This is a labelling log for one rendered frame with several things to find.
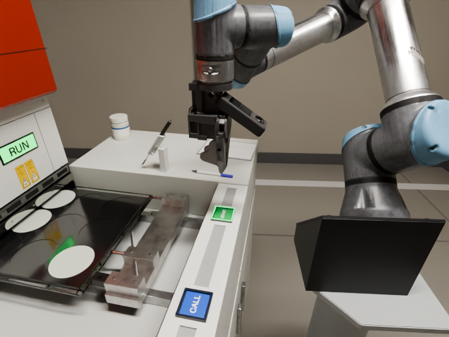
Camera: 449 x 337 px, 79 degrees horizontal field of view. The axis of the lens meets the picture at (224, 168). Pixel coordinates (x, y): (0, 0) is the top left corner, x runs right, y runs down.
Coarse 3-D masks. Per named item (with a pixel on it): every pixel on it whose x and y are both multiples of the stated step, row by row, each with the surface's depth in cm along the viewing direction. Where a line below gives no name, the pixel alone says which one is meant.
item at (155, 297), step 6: (90, 288) 66; (96, 288) 66; (102, 288) 65; (102, 294) 67; (150, 294) 64; (156, 294) 64; (162, 294) 64; (168, 294) 64; (144, 300) 64; (150, 300) 64; (156, 300) 63; (162, 300) 63; (168, 300) 62
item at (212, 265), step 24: (216, 192) 81; (240, 192) 81; (240, 216) 71; (216, 240) 64; (240, 240) 75; (192, 264) 57; (216, 264) 57; (192, 288) 52; (216, 288) 52; (168, 312) 48; (216, 312) 48; (168, 336) 45; (192, 336) 45; (216, 336) 47
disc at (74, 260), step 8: (72, 248) 69; (80, 248) 69; (88, 248) 69; (56, 256) 67; (64, 256) 67; (72, 256) 67; (80, 256) 67; (88, 256) 67; (56, 264) 65; (64, 264) 65; (72, 264) 65; (80, 264) 65; (88, 264) 65; (56, 272) 63; (64, 272) 63; (72, 272) 63; (80, 272) 63
